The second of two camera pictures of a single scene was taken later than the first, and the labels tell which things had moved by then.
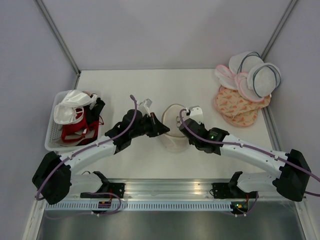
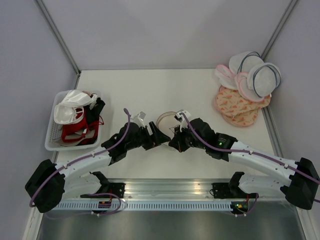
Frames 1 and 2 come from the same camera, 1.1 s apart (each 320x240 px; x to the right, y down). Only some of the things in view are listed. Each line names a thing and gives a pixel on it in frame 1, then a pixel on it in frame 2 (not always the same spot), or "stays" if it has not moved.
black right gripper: (191, 142) → (177, 142)
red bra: (81, 133) stays
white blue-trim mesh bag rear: (242, 62) stays
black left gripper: (157, 128) → (160, 139)
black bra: (93, 114) stays
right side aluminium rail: (271, 129) stays
